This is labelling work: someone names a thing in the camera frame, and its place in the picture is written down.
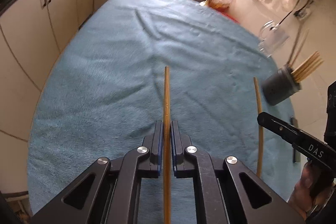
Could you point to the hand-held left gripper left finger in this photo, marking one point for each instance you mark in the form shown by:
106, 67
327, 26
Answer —
158, 146

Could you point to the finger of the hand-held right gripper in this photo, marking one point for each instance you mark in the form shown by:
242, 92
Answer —
275, 126

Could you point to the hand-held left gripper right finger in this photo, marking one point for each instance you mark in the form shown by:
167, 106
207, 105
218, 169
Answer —
174, 146

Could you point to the light wooden chopstick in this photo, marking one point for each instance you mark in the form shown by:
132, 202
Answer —
167, 98
258, 100

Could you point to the dark grey cup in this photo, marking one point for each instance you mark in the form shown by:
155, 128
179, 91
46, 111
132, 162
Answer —
278, 87

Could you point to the bunch of wooden chopsticks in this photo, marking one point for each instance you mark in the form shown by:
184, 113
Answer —
307, 67

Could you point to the person's right hand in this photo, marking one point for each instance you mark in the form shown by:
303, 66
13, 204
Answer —
302, 187

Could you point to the long dark wooden chopstick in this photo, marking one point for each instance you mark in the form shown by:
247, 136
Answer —
295, 45
302, 47

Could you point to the clear glass mug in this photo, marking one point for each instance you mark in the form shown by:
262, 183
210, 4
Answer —
275, 39

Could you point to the blue table cloth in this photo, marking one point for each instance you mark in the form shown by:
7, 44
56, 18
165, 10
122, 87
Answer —
105, 69

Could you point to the red basin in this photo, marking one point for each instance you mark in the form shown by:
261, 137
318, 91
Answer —
228, 16

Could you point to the beige lower kitchen cabinets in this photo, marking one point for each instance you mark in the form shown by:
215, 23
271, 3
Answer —
26, 29

